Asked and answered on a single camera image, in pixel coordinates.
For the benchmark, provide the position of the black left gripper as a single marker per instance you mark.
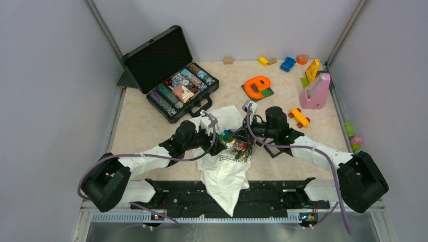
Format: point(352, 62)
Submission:
point(217, 145)

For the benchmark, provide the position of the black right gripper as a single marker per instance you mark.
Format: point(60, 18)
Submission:
point(244, 134)

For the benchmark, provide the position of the colourful beaded brooch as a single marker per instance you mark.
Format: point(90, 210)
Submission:
point(226, 137)

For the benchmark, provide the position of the white printed t-shirt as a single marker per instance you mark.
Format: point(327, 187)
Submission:
point(224, 174)

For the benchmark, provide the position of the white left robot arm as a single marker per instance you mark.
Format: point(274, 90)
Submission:
point(109, 181)

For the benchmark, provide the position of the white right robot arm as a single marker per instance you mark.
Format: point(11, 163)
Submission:
point(357, 181)

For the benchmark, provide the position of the dark grey square mat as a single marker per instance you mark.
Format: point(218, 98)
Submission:
point(250, 94)

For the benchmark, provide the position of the orange letter e toy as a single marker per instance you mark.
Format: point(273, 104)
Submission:
point(261, 83)

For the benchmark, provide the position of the yellow toy car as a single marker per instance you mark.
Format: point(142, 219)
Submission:
point(302, 121)

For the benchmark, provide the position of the tan wooden block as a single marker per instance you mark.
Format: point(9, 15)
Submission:
point(228, 61)

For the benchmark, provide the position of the yellow toy brick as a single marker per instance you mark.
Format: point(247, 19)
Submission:
point(263, 61)

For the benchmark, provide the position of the small brown wooden block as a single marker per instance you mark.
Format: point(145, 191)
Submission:
point(272, 61)

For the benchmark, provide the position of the pink wedge stand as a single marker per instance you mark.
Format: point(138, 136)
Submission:
point(314, 96)

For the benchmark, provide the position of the green flat toy piece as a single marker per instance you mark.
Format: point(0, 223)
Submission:
point(304, 81)

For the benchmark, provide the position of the blue toy brick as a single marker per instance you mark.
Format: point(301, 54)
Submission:
point(287, 64)

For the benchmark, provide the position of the yellow perforated toy block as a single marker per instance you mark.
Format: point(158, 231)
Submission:
point(312, 70)

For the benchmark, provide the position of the orange tape roll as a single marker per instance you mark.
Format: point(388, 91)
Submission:
point(302, 59)

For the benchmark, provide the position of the black poker chip case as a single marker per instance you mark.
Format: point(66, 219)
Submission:
point(163, 69)

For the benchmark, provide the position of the pink and green toy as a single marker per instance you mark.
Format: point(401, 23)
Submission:
point(355, 141)

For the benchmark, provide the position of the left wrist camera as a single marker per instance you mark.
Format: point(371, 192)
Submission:
point(208, 122)

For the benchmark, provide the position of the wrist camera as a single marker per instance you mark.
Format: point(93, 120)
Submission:
point(250, 107)
point(208, 122)

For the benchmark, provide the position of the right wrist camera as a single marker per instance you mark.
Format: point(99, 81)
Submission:
point(250, 107)

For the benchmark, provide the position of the black square frame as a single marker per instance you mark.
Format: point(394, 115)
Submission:
point(275, 152)

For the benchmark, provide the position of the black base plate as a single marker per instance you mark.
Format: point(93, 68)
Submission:
point(263, 199)

